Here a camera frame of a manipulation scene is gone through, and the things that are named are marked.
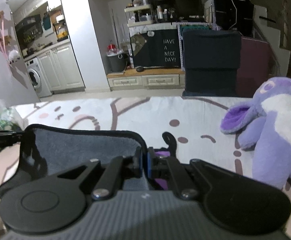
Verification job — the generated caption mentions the white kitchen cabinet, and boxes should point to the white kitchen cabinet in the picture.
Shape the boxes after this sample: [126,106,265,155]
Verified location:
[37,40,85,92]

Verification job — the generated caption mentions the purple and grey towel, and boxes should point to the purple and grey towel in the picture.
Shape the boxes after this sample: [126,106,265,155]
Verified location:
[0,123,179,198]

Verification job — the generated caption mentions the dark floor chair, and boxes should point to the dark floor chair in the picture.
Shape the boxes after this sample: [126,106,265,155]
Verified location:
[182,29,241,97]

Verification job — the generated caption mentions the maroon folded mat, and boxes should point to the maroon folded mat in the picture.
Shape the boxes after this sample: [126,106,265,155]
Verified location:
[236,37,272,98]

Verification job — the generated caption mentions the grey trash bin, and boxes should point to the grey trash bin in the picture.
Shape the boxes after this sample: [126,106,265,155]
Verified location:
[107,44,127,73]

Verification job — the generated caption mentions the purple plush toy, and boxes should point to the purple plush toy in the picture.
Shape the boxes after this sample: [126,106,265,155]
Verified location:
[220,77,291,189]

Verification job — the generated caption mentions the white washing machine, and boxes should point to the white washing machine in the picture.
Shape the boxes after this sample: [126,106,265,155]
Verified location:
[25,57,52,98]

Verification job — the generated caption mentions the cream countertop shelf rack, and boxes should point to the cream countertop shelf rack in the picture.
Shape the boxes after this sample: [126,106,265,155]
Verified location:
[124,4,154,28]

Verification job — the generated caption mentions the black cabinet curtain with text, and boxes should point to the black cabinet curtain with text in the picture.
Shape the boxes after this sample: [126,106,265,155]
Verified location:
[130,29,181,68]

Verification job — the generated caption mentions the bunny print table cover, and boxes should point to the bunny print table cover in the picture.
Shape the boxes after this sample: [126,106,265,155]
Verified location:
[0,95,291,237]

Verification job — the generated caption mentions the green floral tissue pack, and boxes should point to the green floral tissue pack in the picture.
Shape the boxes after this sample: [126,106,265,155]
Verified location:
[0,100,24,152]

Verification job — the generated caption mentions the white drawer platform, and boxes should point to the white drawer platform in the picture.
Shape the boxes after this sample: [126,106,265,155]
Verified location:
[106,68,185,91]

